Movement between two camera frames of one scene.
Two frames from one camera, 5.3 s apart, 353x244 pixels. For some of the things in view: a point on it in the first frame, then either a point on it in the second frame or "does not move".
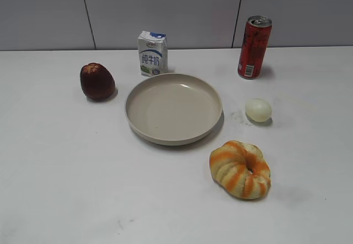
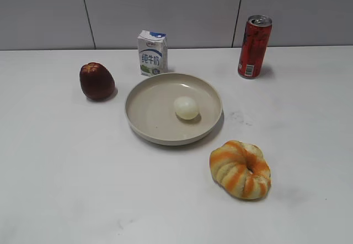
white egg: (258, 109) -> (186, 108)
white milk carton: (153, 53) does not move
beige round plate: (173, 109) does not move
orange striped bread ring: (241, 169) does not move
